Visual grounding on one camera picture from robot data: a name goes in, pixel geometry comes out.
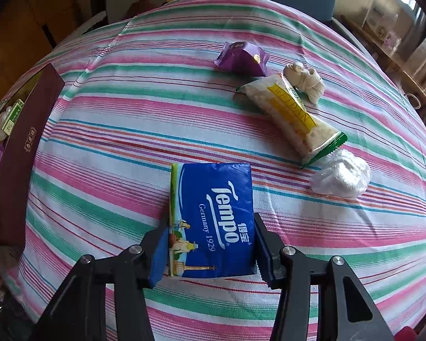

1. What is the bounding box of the blue Tempo tissue pack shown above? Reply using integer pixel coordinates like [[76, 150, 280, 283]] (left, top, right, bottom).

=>
[[168, 163, 256, 279]]

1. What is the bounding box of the white yellow cracker packet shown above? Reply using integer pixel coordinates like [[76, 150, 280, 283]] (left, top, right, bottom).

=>
[[237, 73, 348, 167]]

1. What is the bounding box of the green white small box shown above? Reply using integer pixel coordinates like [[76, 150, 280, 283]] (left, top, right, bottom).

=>
[[1, 99, 24, 136]]

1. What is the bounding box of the striped pink green bedsheet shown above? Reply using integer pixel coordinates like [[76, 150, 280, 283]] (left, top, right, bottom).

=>
[[0, 0, 426, 332]]

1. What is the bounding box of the gold rectangular tray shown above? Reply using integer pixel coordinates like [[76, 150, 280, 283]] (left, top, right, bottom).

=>
[[0, 63, 64, 249]]

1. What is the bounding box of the dark red cloth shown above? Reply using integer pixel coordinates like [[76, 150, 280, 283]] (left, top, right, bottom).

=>
[[124, 0, 158, 19]]

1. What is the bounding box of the white box on windowsill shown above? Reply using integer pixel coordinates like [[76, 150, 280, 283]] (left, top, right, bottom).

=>
[[366, 5, 399, 41]]

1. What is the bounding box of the wooden wardrobe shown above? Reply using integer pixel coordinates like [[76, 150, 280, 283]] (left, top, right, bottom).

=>
[[0, 0, 91, 101]]

